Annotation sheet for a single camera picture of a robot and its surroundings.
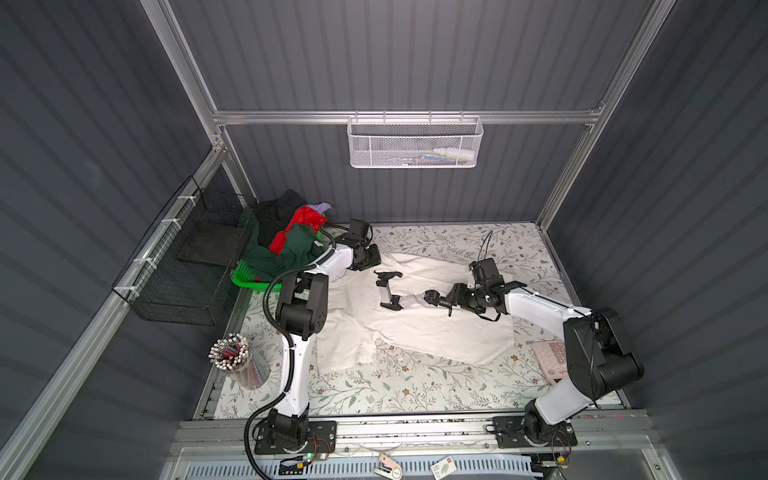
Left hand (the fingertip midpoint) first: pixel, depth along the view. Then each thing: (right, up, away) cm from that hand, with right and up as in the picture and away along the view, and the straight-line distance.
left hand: (378, 259), depth 105 cm
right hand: (+25, -13, -12) cm, 31 cm away
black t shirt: (-39, +16, +3) cm, 42 cm away
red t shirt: (-28, +16, +4) cm, 32 cm away
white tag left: (+4, -47, -37) cm, 60 cm away
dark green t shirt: (-25, +4, -9) cm, 26 cm away
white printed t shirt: (+3, -14, -6) cm, 15 cm away
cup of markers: (-33, -22, -34) cm, 52 cm away
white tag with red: (+17, -48, -36) cm, 63 cm away
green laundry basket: (-45, -5, -6) cm, 46 cm away
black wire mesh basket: (-46, -3, -34) cm, 57 cm away
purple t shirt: (-22, +19, +7) cm, 30 cm away
